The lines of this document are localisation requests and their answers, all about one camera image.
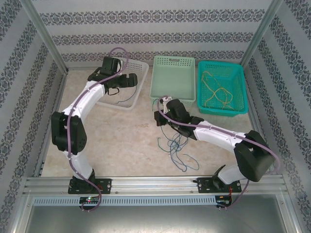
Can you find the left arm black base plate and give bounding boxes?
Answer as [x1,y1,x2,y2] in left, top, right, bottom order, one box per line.
[68,178,113,195]

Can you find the aluminium mounting rail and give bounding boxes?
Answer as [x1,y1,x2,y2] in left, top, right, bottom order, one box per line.
[23,176,285,195]

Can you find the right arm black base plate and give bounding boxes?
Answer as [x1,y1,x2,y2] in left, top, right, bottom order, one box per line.
[196,177,242,194]

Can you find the small circuit board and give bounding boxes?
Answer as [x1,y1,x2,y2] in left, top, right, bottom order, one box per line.
[215,196,233,207]
[79,196,101,205]

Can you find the white perforated plastic basket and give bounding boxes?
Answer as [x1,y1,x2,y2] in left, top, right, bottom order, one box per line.
[96,57,150,112]

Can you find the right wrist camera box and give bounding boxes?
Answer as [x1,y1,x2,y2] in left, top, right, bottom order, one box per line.
[162,96,173,110]

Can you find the slotted grey cable duct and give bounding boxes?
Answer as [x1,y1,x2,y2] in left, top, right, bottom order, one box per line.
[33,196,217,206]

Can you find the mint green plastic basket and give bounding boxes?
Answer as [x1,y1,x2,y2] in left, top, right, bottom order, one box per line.
[149,55,196,107]

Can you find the aluminium side rail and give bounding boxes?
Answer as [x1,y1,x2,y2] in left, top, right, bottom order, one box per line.
[33,70,70,178]
[242,67,277,175]

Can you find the grey metal sheet panel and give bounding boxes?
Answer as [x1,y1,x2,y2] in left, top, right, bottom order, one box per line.
[14,194,299,233]

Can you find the teal plastic basket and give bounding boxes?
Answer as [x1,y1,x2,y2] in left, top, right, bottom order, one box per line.
[197,60,249,117]

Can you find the aluminium frame post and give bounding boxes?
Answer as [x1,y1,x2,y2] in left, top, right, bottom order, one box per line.
[23,0,69,73]
[242,0,285,66]

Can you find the thin light blue wire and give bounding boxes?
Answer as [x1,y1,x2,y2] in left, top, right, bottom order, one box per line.
[170,135,200,172]

